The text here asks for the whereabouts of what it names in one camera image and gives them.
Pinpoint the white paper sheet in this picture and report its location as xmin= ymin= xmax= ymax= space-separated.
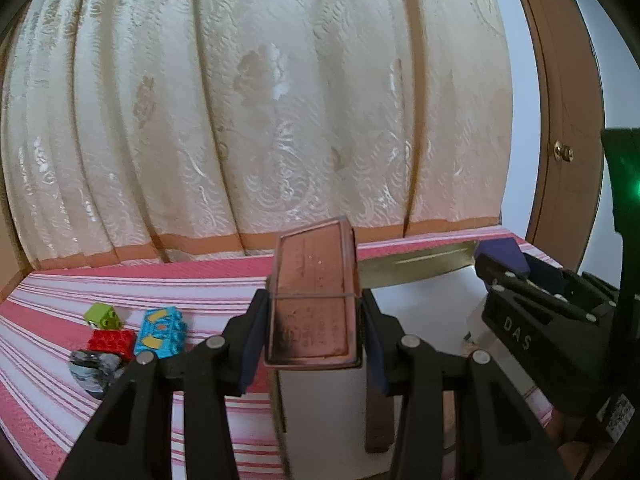
xmin=277 ymin=264 xmax=501 ymax=466

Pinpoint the red toy brick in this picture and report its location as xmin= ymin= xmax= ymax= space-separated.
xmin=87 ymin=328 xmax=137 ymax=361

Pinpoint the blue toy brick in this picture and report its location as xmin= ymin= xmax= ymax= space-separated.
xmin=134 ymin=306 xmax=188 ymax=359

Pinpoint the grey stone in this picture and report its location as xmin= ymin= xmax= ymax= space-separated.
xmin=68 ymin=349 xmax=127 ymax=397

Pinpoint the gold tin box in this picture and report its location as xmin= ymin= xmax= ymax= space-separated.
xmin=270 ymin=241 xmax=556 ymax=480

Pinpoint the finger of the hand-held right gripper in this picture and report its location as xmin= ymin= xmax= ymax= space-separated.
xmin=474 ymin=237 xmax=621 ymax=311
xmin=481 ymin=282 xmax=623 ymax=413

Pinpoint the green toy brick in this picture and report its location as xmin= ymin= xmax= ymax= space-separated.
xmin=83 ymin=302 xmax=125 ymax=331

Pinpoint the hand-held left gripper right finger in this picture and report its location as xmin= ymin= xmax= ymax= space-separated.
xmin=361 ymin=290 xmax=568 ymax=480

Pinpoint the brown wooden door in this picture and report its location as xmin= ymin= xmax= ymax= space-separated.
xmin=505 ymin=0 xmax=608 ymax=271

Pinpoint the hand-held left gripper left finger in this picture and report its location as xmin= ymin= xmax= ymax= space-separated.
xmin=55 ymin=287 xmax=271 ymax=480

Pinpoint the cream floral curtain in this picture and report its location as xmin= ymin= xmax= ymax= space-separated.
xmin=0 ymin=0 xmax=516 ymax=273

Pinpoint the copper rectangular case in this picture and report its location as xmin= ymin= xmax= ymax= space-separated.
xmin=263 ymin=216 xmax=362 ymax=370

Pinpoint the pink striped bed cover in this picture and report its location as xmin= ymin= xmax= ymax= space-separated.
xmin=0 ymin=227 xmax=583 ymax=480

